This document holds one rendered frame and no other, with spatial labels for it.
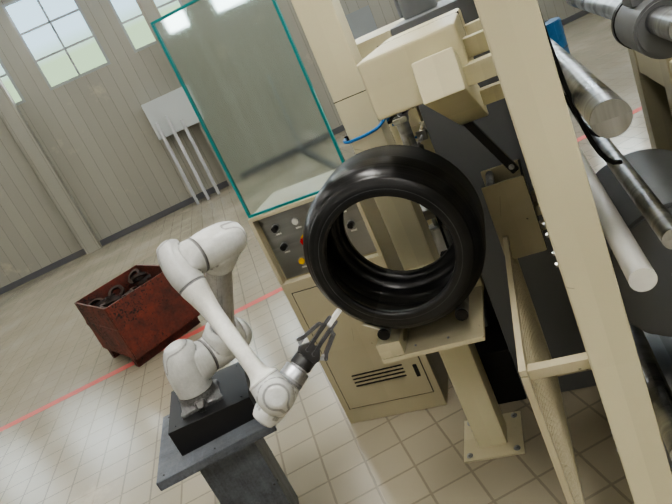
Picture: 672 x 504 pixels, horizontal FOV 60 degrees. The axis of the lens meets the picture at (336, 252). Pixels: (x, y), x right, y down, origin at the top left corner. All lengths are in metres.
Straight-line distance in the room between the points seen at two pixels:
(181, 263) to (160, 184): 10.60
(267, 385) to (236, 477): 0.98
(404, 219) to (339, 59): 0.63
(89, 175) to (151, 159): 1.24
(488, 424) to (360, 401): 0.77
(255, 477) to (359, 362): 0.79
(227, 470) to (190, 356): 0.52
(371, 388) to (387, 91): 1.96
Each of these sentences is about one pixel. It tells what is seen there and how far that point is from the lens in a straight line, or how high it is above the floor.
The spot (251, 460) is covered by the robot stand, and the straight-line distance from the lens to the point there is 2.63.
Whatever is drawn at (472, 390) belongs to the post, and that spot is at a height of 0.32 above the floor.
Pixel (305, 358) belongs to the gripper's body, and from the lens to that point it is 1.94.
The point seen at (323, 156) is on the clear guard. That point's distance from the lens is 2.62.
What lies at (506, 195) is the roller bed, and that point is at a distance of 2.13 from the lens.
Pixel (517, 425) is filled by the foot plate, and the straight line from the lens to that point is 2.88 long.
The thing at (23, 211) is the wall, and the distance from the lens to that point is 13.09.
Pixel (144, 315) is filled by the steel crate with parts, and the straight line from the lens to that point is 5.44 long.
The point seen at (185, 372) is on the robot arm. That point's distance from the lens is 2.46.
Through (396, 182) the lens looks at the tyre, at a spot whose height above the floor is 1.41.
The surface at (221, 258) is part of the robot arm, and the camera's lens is 2.06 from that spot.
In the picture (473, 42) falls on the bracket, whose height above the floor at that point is 1.72.
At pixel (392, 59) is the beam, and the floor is 1.76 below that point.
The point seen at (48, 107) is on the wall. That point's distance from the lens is 12.74.
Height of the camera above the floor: 1.87
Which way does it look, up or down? 19 degrees down
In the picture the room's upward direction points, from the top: 25 degrees counter-clockwise
